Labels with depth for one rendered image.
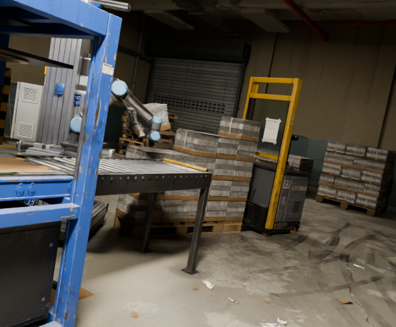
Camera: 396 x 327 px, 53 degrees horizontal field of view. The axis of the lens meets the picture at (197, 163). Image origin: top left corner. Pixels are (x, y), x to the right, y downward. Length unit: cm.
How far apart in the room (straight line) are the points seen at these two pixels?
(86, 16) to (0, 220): 86
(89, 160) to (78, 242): 38
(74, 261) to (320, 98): 899
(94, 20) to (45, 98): 186
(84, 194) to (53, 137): 174
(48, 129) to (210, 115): 837
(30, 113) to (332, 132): 788
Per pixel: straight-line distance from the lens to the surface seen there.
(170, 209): 393
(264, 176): 497
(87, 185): 184
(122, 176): 228
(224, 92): 1141
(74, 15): 172
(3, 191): 181
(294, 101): 464
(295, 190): 500
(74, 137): 329
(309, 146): 1030
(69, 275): 197
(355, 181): 836
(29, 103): 356
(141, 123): 346
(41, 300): 204
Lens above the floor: 115
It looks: 6 degrees down
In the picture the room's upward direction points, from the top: 10 degrees clockwise
